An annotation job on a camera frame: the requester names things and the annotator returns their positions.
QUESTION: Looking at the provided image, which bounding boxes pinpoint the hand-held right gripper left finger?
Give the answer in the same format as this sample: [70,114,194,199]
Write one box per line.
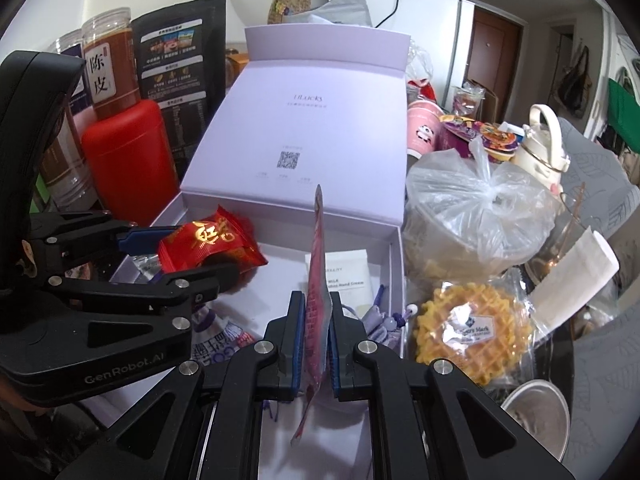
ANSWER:
[52,292,307,480]

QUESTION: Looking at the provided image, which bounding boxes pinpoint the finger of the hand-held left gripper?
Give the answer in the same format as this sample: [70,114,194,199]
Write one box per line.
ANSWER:
[30,262,241,348]
[30,210,178,273]

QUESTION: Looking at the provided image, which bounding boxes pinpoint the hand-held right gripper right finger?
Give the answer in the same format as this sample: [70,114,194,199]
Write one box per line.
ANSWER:
[327,292,576,480]

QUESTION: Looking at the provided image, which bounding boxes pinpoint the red candy packet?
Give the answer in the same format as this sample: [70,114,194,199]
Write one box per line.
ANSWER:
[157,205,269,273]

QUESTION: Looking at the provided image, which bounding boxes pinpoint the pink sachet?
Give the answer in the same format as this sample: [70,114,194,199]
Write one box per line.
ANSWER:
[290,185,333,448]

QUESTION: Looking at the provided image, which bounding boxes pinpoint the lavender gift box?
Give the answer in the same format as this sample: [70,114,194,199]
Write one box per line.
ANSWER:
[107,25,413,480]

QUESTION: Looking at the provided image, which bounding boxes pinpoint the silver wrapper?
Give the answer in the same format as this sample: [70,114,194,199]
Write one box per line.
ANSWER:
[131,254,166,281]

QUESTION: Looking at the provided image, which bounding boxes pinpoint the purple tassel charm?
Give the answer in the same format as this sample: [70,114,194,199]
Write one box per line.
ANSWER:
[357,284,421,346]

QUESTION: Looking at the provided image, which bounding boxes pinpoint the white purple pouch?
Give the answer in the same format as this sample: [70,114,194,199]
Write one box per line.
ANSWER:
[192,302,261,371]

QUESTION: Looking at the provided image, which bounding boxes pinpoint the clear jar brown contents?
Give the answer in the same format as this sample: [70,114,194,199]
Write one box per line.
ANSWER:
[37,110,101,211]

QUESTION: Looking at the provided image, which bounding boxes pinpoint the blue label jar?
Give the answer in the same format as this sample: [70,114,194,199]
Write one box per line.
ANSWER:
[50,29,86,101]

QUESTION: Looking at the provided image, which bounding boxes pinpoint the red canister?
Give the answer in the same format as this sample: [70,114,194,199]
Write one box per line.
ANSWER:
[81,100,181,228]

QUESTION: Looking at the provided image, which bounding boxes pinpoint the white hand cream tube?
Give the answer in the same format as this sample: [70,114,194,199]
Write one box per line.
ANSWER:
[305,250,376,311]

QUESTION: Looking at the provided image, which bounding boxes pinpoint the white label brown jar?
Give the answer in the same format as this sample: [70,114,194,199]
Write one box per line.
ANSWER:
[80,6,142,121]

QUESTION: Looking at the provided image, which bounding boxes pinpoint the packaged yellow waffle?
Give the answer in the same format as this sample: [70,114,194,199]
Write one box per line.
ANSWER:
[410,280,536,388]

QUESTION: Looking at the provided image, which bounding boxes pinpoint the black printed pouch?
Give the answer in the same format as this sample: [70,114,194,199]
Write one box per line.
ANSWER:
[131,0,228,196]

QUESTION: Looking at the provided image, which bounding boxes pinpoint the clear plastic bag with bowl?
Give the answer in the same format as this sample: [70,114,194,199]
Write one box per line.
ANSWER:
[402,135,563,281]

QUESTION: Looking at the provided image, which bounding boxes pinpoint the pink cup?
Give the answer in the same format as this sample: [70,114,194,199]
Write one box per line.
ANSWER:
[406,100,446,158]

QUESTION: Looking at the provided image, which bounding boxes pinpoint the purple instant noodle bowl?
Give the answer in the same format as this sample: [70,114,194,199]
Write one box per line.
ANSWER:
[437,114,523,163]

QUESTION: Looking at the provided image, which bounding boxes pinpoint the grey leaf pattern cushion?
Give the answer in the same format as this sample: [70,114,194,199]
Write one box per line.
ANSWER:
[560,280,640,456]
[552,117,640,281]

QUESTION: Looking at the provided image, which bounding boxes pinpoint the wrapped snack cup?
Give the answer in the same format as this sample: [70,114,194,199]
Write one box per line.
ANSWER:
[451,79,487,118]

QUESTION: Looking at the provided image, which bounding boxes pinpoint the cream water bottle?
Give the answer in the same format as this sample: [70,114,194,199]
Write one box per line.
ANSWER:
[512,104,571,193]

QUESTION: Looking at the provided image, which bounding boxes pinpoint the crumpled clear plastic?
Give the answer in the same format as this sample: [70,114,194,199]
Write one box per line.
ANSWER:
[407,37,436,91]

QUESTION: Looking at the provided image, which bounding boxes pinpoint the grey paper bag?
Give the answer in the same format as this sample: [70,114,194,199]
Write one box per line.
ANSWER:
[312,0,373,28]

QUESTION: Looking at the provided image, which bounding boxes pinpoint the white refrigerator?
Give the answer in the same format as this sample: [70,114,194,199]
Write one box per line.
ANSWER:
[327,0,476,111]

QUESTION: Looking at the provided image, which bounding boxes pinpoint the brown door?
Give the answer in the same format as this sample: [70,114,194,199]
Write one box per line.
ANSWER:
[470,7,526,121]

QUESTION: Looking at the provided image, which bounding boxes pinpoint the dark handbag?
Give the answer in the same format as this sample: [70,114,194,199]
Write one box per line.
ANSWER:
[557,45,593,121]

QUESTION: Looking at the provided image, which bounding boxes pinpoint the green tote bag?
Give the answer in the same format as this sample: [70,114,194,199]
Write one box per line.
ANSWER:
[607,77,640,156]

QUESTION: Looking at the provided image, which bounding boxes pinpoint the black power cable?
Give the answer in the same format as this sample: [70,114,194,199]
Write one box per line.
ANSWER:
[375,0,416,28]

